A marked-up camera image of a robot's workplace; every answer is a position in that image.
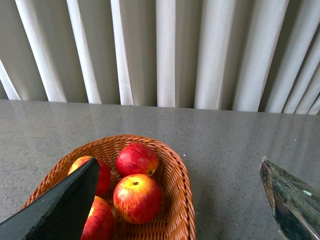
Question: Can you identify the left gripper worn right finger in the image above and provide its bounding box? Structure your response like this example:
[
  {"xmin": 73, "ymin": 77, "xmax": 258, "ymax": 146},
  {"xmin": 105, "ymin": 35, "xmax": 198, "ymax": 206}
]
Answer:
[{"xmin": 260, "ymin": 156, "xmax": 320, "ymax": 240}]

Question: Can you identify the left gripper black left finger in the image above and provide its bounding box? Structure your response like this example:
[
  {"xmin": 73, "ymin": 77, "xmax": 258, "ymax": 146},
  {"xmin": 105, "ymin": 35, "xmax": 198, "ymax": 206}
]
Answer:
[{"xmin": 0, "ymin": 157, "xmax": 100, "ymax": 240}]

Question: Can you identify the white pleated curtain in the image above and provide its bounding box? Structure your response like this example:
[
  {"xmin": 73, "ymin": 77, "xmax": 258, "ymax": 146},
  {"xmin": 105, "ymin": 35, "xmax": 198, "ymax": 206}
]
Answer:
[{"xmin": 0, "ymin": 0, "xmax": 320, "ymax": 115}]

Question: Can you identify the red apple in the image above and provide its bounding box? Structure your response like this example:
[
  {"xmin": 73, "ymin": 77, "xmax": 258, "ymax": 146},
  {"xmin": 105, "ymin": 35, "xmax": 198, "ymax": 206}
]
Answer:
[
  {"xmin": 113, "ymin": 173, "xmax": 162, "ymax": 224},
  {"xmin": 116, "ymin": 142, "xmax": 159, "ymax": 177},
  {"xmin": 80, "ymin": 196, "xmax": 114, "ymax": 240},
  {"xmin": 67, "ymin": 155, "xmax": 111, "ymax": 198}
]

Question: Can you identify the red apple in basket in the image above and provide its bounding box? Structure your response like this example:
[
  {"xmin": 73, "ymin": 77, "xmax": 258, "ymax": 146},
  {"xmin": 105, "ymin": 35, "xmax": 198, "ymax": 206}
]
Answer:
[{"xmin": 116, "ymin": 142, "xmax": 159, "ymax": 177}]

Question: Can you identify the left wicker basket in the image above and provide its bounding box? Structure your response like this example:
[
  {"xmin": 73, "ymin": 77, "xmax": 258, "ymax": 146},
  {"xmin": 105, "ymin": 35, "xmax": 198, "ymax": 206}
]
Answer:
[{"xmin": 23, "ymin": 134, "xmax": 197, "ymax": 240}]

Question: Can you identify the red apple under finger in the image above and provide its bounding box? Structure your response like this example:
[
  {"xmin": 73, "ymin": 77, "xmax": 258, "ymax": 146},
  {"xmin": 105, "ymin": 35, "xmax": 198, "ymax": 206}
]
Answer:
[{"xmin": 67, "ymin": 155, "xmax": 111, "ymax": 198}]

